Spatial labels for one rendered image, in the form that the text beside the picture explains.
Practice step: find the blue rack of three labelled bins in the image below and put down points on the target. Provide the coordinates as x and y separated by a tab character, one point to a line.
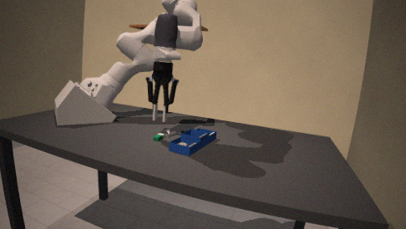
195	140

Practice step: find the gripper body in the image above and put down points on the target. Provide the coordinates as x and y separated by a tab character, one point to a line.
163	66

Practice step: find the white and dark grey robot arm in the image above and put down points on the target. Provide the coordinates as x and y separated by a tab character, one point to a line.
163	35

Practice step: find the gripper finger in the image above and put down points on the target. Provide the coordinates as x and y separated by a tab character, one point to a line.
166	95
153	98

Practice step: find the green and white eraser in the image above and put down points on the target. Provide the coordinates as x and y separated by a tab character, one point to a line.
159	137

